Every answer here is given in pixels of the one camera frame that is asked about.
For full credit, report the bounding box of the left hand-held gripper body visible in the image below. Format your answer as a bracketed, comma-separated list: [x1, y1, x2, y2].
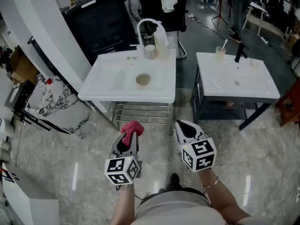
[104, 136, 143, 185]

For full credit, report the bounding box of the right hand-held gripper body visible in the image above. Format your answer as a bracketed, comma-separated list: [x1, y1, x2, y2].
[178, 130, 217, 173]

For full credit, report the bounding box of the red cloth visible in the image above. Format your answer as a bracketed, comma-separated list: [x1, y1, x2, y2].
[120, 120, 145, 147]

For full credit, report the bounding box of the brown bowl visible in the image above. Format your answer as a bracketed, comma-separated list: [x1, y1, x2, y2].
[135, 73, 151, 90]

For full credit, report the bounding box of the person's left forearm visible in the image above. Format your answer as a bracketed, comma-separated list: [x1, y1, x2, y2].
[110, 183, 136, 225]

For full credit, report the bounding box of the person's right forearm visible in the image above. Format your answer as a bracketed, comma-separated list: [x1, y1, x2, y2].
[198, 167, 253, 225]

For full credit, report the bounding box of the black washbasin stand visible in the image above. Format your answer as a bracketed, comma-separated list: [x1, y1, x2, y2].
[191, 66, 272, 131]

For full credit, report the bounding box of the metal rack under sink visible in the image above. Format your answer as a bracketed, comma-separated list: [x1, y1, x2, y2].
[110, 102, 174, 135]

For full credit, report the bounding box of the person's black shoe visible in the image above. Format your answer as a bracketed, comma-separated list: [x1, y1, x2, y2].
[166, 173, 180, 189]

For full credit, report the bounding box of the person's white shirt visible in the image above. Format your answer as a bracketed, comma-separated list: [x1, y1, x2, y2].
[135, 191, 258, 225]

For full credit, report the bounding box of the marble slab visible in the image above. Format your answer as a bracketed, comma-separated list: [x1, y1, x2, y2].
[24, 76, 91, 139]

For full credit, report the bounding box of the white sink with drainboard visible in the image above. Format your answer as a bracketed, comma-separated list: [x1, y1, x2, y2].
[78, 48, 176, 104]

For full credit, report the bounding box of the white washbasin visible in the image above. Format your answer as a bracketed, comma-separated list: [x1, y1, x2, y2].
[195, 52, 281, 100]

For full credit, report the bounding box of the translucent cup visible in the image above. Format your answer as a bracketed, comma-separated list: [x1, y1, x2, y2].
[215, 45, 226, 63]

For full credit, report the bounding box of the white mug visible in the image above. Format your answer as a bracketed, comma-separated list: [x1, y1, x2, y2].
[143, 44, 157, 60]

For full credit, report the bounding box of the detergent bottle with orange label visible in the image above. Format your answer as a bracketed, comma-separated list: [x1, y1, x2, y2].
[153, 29, 170, 61]

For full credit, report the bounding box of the black faucet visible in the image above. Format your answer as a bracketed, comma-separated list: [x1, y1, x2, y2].
[234, 42, 249, 63]

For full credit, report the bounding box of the white box cabinet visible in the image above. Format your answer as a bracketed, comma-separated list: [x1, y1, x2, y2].
[0, 163, 60, 225]

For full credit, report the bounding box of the white curved faucet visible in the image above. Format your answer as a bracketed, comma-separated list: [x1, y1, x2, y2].
[129, 18, 169, 56]

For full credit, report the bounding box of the black cabinet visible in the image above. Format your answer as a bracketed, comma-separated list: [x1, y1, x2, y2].
[61, 0, 139, 67]

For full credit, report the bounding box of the red tripod stand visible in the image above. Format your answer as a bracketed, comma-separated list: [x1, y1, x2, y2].
[211, 0, 228, 27]

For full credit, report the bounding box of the cardboard box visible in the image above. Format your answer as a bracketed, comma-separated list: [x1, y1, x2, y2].
[9, 45, 40, 84]

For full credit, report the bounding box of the black chair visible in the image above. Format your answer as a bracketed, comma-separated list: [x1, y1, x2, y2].
[137, 0, 189, 59]

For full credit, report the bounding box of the white side table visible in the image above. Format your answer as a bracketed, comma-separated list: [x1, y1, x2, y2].
[242, 1, 268, 37]

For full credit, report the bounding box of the thin metal bracelet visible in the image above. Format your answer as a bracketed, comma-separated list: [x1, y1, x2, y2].
[202, 176, 219, 189]

